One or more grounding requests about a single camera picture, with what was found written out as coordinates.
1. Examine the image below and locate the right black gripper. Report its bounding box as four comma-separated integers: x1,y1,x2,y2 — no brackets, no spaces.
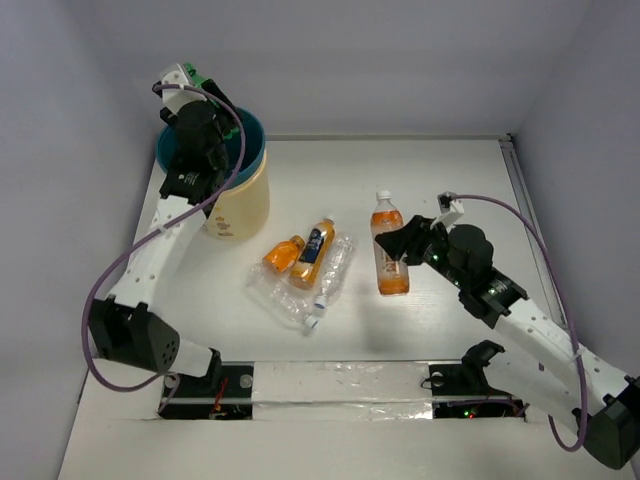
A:
374,214,467,289

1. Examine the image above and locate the tall orange tea bottle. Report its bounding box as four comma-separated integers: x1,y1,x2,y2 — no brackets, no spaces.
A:
370,190,412,297

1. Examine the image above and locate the yellow orange juice bottle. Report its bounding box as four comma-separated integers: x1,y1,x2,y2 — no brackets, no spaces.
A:
289,216,336,290

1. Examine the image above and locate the small orange bottle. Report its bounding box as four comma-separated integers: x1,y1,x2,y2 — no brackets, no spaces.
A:
262,235,305,275

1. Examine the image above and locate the clear plastic bottle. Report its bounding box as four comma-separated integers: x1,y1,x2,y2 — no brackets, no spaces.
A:
246,264,318,334

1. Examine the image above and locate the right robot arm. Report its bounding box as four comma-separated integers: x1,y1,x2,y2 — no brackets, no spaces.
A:
377,215,639,470

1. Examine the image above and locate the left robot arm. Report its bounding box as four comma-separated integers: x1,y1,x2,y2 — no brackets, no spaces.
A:
81,79,247,395

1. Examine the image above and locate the beige bin with teal liner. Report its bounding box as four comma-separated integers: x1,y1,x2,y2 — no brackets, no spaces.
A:
156,109,270,240

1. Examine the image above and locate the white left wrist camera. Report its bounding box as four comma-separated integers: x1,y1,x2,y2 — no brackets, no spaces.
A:
159,63,206,115

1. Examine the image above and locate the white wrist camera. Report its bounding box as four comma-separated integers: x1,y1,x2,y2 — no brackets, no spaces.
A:
159,63,206,115
432,191,465,229

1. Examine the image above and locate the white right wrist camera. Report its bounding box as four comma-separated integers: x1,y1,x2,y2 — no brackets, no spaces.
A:
432,191,465,229

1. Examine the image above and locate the metal rail at table edge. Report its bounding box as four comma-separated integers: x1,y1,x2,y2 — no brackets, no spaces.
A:
498,135,569,332

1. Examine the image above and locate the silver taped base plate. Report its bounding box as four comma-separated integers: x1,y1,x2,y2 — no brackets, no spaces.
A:
158,361,527,421

